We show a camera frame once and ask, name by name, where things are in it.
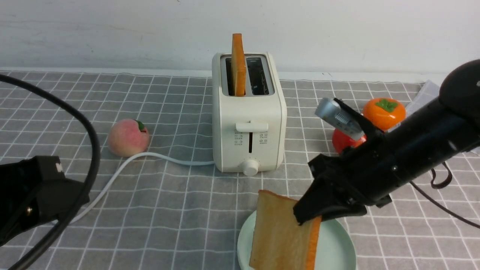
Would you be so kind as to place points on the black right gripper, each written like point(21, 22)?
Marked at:
point(345, 184)

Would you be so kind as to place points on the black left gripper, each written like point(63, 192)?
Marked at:
point(34, 192)

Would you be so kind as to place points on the toast slice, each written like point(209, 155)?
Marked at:
point(279, 241)
point(238, 66)

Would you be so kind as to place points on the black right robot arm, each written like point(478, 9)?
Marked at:
point(444, 127)

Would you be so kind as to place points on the light green round plate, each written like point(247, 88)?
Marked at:
point(335, 249)

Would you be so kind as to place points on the red apple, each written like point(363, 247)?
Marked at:
point(341, 141)

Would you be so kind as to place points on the white two-slot toaster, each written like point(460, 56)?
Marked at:
point(248, 132)

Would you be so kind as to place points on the pink peach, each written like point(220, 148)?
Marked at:
point(128, 137)

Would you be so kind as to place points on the orange persimmon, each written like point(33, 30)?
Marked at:
point(384, 113)

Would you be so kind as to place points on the grey checked tablecloth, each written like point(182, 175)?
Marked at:
point(159, 215)

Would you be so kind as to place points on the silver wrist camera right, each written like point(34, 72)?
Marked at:
point(334, 112)

